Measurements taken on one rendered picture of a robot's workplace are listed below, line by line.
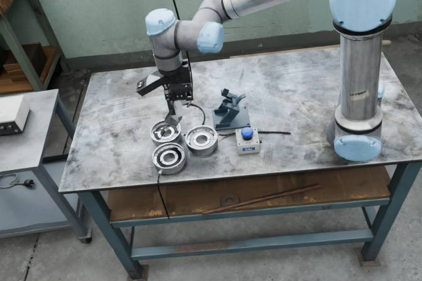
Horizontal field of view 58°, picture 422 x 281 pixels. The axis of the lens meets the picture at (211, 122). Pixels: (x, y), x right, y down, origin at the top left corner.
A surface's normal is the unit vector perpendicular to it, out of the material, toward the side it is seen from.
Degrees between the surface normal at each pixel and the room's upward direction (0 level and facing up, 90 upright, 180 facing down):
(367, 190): 0
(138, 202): 0
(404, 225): 0
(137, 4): 90
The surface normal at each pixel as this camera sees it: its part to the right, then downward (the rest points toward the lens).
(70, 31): 0.04, 0.72
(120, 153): -0.10, -0.69
